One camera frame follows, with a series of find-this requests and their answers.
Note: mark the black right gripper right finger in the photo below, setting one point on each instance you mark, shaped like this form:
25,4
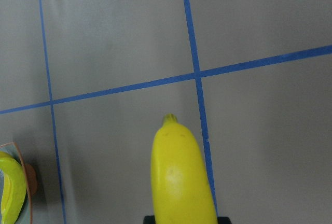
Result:
223,220

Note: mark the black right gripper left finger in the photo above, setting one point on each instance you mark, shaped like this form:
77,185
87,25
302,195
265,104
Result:
150,219

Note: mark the yellow banana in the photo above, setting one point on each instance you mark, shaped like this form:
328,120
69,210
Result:
179,183
14,189

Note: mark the grey square plate orange rim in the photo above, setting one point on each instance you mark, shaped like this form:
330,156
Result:
26,214

